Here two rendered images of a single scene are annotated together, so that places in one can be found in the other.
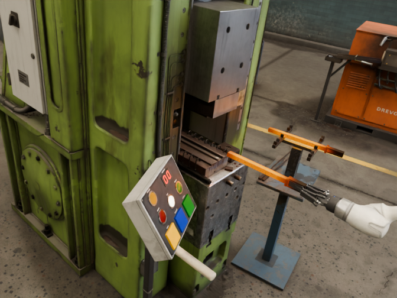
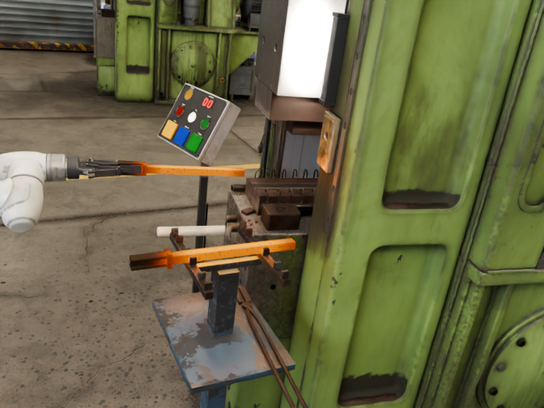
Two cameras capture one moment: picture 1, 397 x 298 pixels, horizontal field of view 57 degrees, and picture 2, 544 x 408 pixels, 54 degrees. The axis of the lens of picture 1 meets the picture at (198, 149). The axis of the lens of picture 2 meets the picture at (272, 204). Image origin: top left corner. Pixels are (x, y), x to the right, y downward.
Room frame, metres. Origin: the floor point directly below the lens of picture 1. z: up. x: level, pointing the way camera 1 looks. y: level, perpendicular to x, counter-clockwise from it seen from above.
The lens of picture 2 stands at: (2.76, -1.61, 1.75)
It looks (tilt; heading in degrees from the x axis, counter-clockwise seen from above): 24 degrees down; 124
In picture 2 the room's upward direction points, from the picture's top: 7 degrees clockwise
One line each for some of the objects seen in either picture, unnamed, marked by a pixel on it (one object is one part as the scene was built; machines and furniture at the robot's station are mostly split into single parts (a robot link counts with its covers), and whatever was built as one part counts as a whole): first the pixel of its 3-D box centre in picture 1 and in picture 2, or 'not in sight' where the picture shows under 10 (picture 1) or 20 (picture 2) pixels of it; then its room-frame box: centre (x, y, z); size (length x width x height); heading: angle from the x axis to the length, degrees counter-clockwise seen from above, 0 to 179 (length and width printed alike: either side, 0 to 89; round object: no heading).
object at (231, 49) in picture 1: (205, 42); (334, 31); (1.83, 0.03, 1.56); 0.42 x 0.39 x 0.40; 53
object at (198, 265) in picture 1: (180, 252); (206, 231); (1.34, 0.03, 0.62); 0.44 x 0.05 x 0.05; 53
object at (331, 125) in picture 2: (239, 91); (328, 142); (2.00, -0.20, 1.27); 0.09 x 0.02 x 0.17; 143
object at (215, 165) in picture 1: (188, 150); (304, 193); (1.79, 0.06, 0.96); 0.42 x 0.20 x 0.09; 53
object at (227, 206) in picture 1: (189, 183); (302, 260); (1.84, 0.03, 0.69); 0.56 x 0.38 x 0.45; 53
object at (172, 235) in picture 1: (172, 236); (170, 129); (1.04, 0.06, 1.01); 0.07 x 0.05 x 0.07; 168
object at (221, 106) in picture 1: (194, 91); (319, 101); (1.79, 0.06, 1.32); 0.42 x 0.20 x 0.10; 53
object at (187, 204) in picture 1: (187, 205); (194, 143); (1.24, 0.02, 1.01); 0.07 x 0.05 x 0.07; 168
